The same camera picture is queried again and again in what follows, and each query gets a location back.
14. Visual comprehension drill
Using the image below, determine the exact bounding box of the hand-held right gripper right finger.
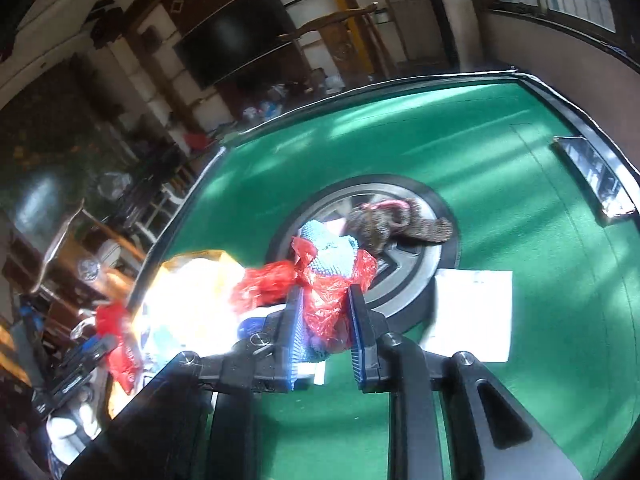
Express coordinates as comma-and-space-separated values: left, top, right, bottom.
347, 284, 583, 480

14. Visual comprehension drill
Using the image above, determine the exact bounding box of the person's left hand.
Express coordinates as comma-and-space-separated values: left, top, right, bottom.
47, 400, 101, 461

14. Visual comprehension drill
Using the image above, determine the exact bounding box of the black television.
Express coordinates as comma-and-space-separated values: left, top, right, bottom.
172, 0, 301, 92

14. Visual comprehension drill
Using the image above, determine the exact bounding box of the dark wooden cabinet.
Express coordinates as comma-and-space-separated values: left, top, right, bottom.
215, 55, 321, 116

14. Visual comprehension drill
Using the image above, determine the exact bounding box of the red plastic packet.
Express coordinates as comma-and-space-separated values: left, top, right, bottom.
95, 302, 143, 396

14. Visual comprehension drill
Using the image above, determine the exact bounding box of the white paper sheet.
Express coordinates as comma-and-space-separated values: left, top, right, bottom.
422, 269, 514, 362

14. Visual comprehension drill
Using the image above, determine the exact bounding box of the clear plastic bag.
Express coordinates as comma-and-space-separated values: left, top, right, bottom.
97, 170, 133, 201

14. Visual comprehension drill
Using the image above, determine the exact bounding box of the yellow pole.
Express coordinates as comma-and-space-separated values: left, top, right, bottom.
314, 0, 376, 78

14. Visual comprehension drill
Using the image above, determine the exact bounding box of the red plastic bag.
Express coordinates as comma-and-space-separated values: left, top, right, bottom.
231, 237, 378, 353

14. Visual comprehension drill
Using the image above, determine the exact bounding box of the wooden chair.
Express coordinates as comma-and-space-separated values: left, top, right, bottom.
277, 2, 396, 81

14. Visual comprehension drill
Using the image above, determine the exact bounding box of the brown knitted cloth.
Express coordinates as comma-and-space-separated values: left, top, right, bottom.
345, 197, 455, 256

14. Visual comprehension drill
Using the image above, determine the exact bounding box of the round table centre panel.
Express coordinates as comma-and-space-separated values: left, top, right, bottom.
265, 175, 462, 333

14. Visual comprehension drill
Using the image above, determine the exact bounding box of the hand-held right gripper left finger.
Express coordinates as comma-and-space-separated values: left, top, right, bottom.
65, 285, 307, 480

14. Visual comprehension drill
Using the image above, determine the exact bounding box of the white box with yellow tape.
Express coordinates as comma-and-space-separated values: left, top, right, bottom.
107, 249, 281, 421

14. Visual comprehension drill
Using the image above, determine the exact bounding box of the blue towel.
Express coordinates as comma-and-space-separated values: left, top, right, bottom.
297, 220, 362, 363

